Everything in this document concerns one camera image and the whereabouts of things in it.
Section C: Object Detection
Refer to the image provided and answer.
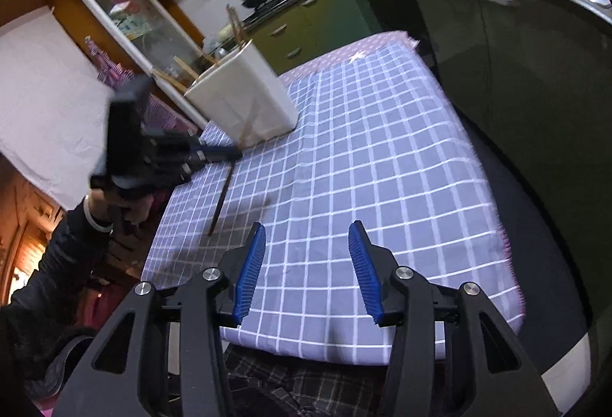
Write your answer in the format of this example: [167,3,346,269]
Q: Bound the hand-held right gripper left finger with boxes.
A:
[50,222,267,417]

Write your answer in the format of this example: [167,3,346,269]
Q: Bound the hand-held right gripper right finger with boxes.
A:
[347,220,560,417]

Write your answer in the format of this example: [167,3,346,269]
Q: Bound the blue checkered tablecloth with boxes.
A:
[141,39,526,367]

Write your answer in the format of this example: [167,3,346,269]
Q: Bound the dark green base cabinets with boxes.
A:
[342,0,612,255]

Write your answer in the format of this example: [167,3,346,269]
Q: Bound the dark brown chopstick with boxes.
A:
[208,104,261,237]

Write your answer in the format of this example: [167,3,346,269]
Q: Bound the white plastic utensil holder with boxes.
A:
[183,39,298,148]

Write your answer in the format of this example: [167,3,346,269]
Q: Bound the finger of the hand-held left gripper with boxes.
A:
[188,135,225,151]
[179,148,244,182]

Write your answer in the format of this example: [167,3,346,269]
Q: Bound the purple patterned cloth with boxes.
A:
[280,30,422,86]

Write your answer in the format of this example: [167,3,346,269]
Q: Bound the person's left hand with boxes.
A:
[88,187,155,237]

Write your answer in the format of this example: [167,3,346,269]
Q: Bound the white wristband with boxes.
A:
[82,196,114,234]

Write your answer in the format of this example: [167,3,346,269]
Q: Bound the light green base cabinets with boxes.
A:
[239,0,383,75]

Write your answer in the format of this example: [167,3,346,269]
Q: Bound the person's left forearm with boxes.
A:
[0,206,116,399]

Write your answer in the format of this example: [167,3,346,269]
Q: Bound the person's plaid trousers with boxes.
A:
[167,343,450,417]

